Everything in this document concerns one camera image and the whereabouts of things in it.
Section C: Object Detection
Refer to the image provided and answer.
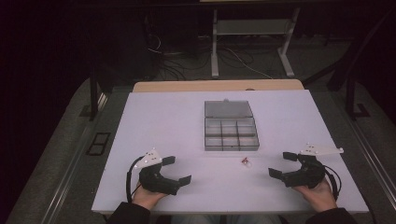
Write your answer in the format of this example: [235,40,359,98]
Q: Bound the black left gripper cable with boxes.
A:
[125,155,146,204]

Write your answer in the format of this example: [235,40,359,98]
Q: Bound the person's right hand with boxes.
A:
[292,178,339,213]

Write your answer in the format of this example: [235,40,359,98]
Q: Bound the wooden table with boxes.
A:
[133,78,305,93]

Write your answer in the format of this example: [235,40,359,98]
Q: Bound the white floor cable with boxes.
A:
[223,46,274,80]

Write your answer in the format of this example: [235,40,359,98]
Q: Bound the white metal desk frame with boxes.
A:
[210,7,302,79]

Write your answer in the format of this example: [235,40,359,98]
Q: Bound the person's left hand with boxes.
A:
[132,181,169,211]

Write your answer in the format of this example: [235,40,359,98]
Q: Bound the black floor cables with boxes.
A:
[146,18,214,81]

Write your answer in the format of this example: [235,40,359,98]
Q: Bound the black floor socket frame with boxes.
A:
[86,132,112,157]

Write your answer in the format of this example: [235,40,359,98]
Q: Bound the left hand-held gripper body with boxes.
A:
[134,148,181,196]

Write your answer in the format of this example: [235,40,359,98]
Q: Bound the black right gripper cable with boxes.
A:
[323,164,343,202]

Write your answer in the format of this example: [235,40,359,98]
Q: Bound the black metal stand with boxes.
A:
[302,8,396,121]

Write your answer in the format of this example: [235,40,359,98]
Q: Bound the white table board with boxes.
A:
[91,89,370,216]

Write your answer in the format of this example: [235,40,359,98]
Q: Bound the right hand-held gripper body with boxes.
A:
[281,142,345,189]

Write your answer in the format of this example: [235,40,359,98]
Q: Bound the clear plastic compartment box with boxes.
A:
[204,98,261,152]

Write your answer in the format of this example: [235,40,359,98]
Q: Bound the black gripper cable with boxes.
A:
[125,155,146,204]
[323,164,343,202]

